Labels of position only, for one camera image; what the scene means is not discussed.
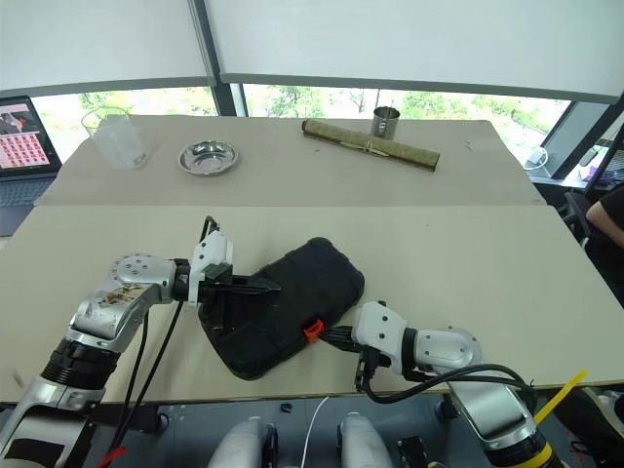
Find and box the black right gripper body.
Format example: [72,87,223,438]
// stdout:
[346,331,392,392]

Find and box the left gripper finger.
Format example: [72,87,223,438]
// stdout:
[229,275,283,292]
[228,286,282,300]

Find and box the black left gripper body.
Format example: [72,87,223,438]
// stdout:
[197,264,235,307]

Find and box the black plastic tool case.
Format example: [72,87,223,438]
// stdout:
[196,236,367,382]

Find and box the silver rounded robot leg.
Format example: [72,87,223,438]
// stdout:
[213,415,280,468]
[337,412,395,468]

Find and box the shallow steel bowl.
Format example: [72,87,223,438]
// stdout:
[176,138,241,177]

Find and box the clear plastic measuring cup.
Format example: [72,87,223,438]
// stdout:
[80,106,149,171]

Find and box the rolled bamboo mat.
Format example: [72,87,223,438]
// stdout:
[301,117,442,175]

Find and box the red zip tie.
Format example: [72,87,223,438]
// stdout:
[98,445,128,468]

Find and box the steel cup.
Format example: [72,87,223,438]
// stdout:
[371,106,403,138]

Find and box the open laptop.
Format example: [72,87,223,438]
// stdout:
[0,95,62,236]

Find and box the black office chair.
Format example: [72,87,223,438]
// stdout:
[564,190,592,246]

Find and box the person in black shirt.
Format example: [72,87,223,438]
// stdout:
[554,186,624,468]

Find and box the white roller blind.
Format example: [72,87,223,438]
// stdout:
[0,0,218,94]
[202,0,624,104]

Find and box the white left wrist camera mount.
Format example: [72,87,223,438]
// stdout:
[186,228,236,306]

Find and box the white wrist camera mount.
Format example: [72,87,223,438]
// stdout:
[186,228,236,306]
[351,300,409,377]

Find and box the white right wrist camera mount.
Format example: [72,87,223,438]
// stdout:
[351,300,409,377]

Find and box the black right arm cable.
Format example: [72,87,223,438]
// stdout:
[355,350,538,407]

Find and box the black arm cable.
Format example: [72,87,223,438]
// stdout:
[107,215,221,468]
[355,350,538,407]

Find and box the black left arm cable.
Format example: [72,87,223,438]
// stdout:
[107,215,221,468]

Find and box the thin white cable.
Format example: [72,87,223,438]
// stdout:
[301,395,331,468]

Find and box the black table frame bar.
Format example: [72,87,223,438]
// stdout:
[91,403,171,436]

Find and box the dark window frame post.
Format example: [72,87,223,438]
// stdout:
[186,0,246,119]

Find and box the white charger cable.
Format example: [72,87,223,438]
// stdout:
[523,145,550,171]

